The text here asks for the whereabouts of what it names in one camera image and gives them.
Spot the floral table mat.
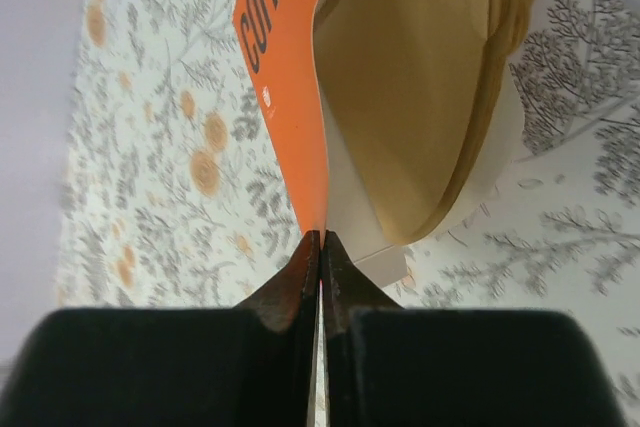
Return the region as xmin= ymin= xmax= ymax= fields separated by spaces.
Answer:
xmin=57 ymin=0 xmax=639 ymax=424

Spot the orange coffee filter box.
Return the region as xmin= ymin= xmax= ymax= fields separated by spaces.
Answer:
xmin=233 ymin=0 xmax=524 ymax=287

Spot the stack of brown filters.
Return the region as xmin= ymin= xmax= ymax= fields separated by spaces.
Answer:
xmin=314 ymin=0 xmax=534 ymax=245

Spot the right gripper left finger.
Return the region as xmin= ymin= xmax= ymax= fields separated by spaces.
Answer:
xmin=1 ymin=232 xmax=320 ymax=426

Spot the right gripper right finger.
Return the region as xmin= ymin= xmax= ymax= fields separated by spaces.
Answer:
xmin=320 ymin=231 xmax=625 ymax=426

